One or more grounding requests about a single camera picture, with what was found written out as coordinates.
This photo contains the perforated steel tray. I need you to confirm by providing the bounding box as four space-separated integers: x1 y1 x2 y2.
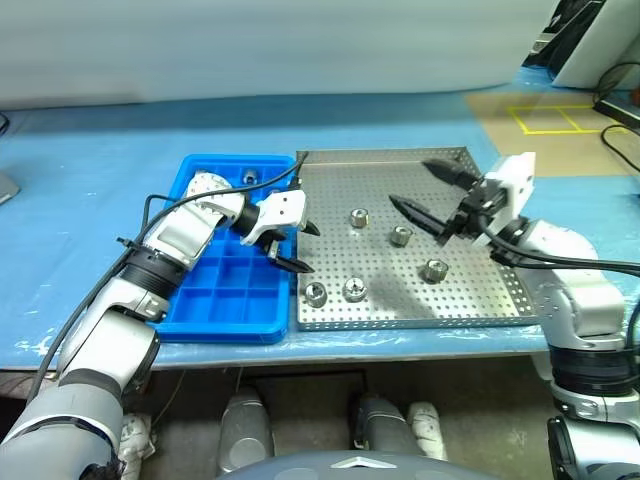
294 146 541 332

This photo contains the blue plastic compartment tray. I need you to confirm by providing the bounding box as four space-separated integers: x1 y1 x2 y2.
144 153 297 346

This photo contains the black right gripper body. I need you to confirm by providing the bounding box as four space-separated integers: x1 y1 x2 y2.
438 177 509 246

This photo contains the grey flat device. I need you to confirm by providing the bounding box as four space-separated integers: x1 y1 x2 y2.
0 169 22 206

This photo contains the grey robot torso cover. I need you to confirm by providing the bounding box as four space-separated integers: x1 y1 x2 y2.
214 449 481 480

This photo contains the black flat device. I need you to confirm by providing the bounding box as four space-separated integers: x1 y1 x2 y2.
594 94 640 126

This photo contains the white robot foot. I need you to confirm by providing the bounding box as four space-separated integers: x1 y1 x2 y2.
122 412 156 476
405 402 449 461

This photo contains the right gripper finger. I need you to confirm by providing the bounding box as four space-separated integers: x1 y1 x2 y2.
422 158 482 194
388 194 452 238

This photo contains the black and grey equipment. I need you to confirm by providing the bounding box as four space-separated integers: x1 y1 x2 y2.
519 0 609 76

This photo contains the grey rounded robot leg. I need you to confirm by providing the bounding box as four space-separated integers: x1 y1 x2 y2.
349 392 426 454
219 387 275 474

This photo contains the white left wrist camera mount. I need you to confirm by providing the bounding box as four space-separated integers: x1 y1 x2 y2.
239 188 307 246

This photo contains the black looped cable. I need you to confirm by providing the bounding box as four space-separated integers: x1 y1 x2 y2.
600 124 640 174
596 62 640 109

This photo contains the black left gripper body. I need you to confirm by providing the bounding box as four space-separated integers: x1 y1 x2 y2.
262 227 292 257

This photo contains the white panel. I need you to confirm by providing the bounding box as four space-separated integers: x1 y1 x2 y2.
552 0 640 89

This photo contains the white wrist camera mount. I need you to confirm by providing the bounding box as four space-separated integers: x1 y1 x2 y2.
474 152 537 247
239 188 307 246

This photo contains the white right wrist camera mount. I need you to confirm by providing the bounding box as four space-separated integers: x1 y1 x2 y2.
474 152 537 247

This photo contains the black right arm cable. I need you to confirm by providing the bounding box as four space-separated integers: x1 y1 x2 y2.
474 212 640 361

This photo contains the brown cardboard mat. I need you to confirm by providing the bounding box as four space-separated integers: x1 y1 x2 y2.
464 89 640 177

